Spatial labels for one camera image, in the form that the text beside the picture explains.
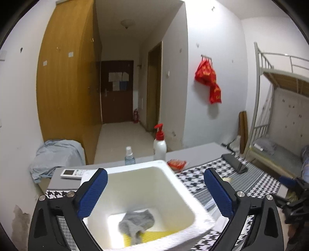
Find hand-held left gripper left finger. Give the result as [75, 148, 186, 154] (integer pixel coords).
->
[28, 168, 108, 251]

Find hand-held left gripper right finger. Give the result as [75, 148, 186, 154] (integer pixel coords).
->
[203, 168, 284, 251]

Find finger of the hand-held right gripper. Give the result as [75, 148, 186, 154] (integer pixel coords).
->
[279, 176, 300, 188]

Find white foam box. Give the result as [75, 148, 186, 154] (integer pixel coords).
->
[81, 160, 215, 251]

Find white remote control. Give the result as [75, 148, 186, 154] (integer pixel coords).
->
[60, 169, 90, 180]

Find black rectangular device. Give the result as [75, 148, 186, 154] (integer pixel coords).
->
[222, 153, 249, 173]

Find houndstooth table cloth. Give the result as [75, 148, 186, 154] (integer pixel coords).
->
[45, 157, 282, 251]

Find small clear spray bottle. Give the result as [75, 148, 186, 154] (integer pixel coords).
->
[125, 146, 136, 166]

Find red snack packet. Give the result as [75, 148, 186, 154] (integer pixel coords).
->
[167, 159, 188, 172]

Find light blue crumpled cloth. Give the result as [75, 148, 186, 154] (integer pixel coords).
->
[29, 139, 85, 182]

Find grey sock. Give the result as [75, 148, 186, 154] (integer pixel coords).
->
[118, 209, 155, 244]

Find leaning wooden boards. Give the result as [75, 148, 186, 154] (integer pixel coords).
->
[239, 110, 249, 155]

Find white red-pump bottle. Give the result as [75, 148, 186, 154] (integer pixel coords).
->
[154, 124, 167, 162]

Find yellow cloth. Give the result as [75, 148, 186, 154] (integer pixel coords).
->
[123, 230, 179, 247]

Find dark brown door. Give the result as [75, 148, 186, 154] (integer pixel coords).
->
[100, 60, 134, 124]

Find red plastic bag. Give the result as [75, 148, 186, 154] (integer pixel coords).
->
[195, 59, 216, 86]
[209, 83, 222, 104]

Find wooden wardrobe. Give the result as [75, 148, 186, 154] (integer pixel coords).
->
[36, 0, 103, 165]

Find metal bunk bed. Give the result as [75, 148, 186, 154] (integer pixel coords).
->
[244, 42, 309, 184]

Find wooden side door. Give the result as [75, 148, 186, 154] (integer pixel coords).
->
[146, 41, 163, 132]

